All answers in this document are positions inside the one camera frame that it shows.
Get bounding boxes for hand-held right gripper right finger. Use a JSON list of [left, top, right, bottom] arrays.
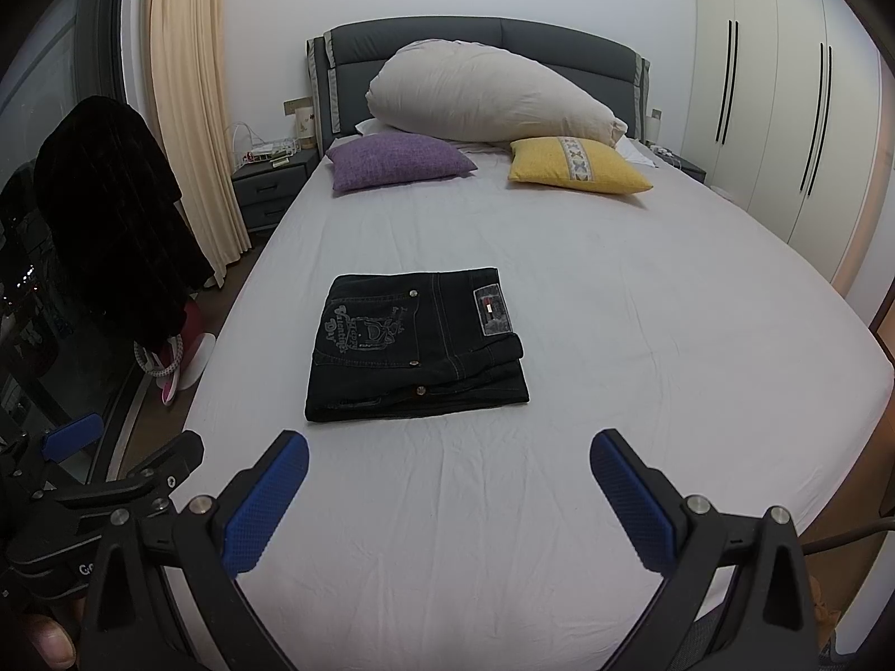
[[589, 428, 819, 671]]

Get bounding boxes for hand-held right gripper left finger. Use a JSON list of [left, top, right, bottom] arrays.
[[77, 429, 310, 671]]

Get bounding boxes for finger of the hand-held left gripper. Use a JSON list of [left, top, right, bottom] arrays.
[[42, 431, 205, 525], [0, 414, 105, 483]]

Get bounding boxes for black denim pants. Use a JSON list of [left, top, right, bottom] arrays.
[[304, 266, 530, 424]]

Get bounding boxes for person's left hand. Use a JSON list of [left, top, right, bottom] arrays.
[[28, 613, 77, 670]]

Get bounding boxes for pink and white floor object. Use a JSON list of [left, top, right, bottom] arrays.
[[133, 300, 218, 407]]

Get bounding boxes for bed with white sheet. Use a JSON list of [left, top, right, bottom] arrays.
[[164, 133, 895, 671]]

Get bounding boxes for black hanging garment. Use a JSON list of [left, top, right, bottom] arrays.
[[35, 96, 214, 351]]

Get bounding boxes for dark grey nightstand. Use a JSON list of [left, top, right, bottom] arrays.
[[230, 148, 323, 228], [647, 141, 707, 183]]

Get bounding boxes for yellow pillow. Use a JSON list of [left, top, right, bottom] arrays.
[[508, 136, 654, 195]]

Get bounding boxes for beige curtain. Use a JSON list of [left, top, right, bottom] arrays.
[[143, 0, 253, 291]]

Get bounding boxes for purple pillow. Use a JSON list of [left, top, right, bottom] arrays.
[[325, 133, 479, 193]]

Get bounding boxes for glass sliding door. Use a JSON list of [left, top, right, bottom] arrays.
[[0, 0, 151, 490]]

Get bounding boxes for white wardrobe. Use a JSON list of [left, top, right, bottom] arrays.
[[681, 0, 892, 287]]

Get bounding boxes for large beige pillow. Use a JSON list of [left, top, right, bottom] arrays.
[[367, 38, 629, 149]]

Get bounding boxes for grey padded headboard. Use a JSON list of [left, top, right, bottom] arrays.
[[305, 16, 653, 141]]

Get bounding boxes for black cable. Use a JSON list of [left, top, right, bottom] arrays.
[[800, 517, 895, 553]]

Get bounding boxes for white wire rack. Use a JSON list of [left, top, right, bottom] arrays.
[[234, 124, 300, 163]]

